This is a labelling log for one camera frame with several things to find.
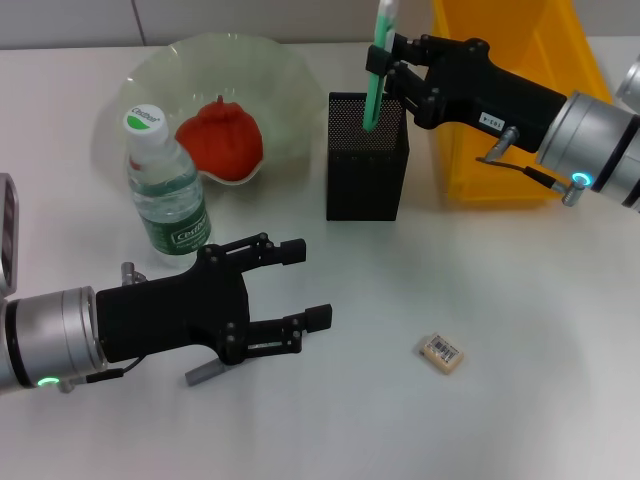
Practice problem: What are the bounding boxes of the right gripper cable with connectors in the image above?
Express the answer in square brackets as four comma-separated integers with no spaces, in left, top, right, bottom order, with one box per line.
[474,126,590,205]

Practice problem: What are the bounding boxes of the clear water bottle green label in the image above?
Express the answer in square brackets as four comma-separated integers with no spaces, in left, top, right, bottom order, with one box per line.
[122,103,213,257]

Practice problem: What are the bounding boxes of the yellow plastic bin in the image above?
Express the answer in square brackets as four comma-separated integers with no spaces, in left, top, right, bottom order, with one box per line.
[430,0,615,202]

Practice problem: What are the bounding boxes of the beige eraser with barcode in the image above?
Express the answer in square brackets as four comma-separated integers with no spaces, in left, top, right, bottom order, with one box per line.
[414,331,465,376]

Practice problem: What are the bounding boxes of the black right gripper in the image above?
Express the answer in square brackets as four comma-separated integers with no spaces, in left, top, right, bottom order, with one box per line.
[366,34,570,154]

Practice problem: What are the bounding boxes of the mint green utility knife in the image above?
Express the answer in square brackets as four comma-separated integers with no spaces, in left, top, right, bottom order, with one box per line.
[363,0,401,133]

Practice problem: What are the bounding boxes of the grey glitter pen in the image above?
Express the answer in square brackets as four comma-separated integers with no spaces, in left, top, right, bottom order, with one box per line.
[184,357,227,387]

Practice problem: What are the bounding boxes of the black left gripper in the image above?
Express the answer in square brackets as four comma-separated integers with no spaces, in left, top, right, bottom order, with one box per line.
[94,232,334,366]

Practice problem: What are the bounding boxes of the black mesh pen holder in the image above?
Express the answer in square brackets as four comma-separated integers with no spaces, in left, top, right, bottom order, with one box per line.
[325,91,411,222]

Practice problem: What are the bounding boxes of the left gripper cable with connectors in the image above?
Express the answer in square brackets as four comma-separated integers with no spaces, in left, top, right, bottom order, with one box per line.
[59,261,147,395]

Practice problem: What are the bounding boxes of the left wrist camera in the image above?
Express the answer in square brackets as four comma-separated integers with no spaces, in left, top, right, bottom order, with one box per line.
[0,173,21,297]

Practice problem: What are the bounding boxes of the gripper cable with connectors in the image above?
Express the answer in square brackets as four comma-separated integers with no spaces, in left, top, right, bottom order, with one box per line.
[59,261,147,395]
[474,126,590,205]

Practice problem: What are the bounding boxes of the pale green wavy glass plate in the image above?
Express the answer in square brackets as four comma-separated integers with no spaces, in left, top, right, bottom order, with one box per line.
[92,32,324,186]

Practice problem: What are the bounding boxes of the red-orange fruit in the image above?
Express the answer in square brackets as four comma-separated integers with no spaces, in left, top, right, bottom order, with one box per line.
[174,94,265,181]

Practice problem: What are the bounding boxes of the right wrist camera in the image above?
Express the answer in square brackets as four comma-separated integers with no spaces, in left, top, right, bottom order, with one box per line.
[615,52,640,106]

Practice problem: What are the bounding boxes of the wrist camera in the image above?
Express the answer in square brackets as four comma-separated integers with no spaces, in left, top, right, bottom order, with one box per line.
[615,52,640,106]
[0,173,21,297]

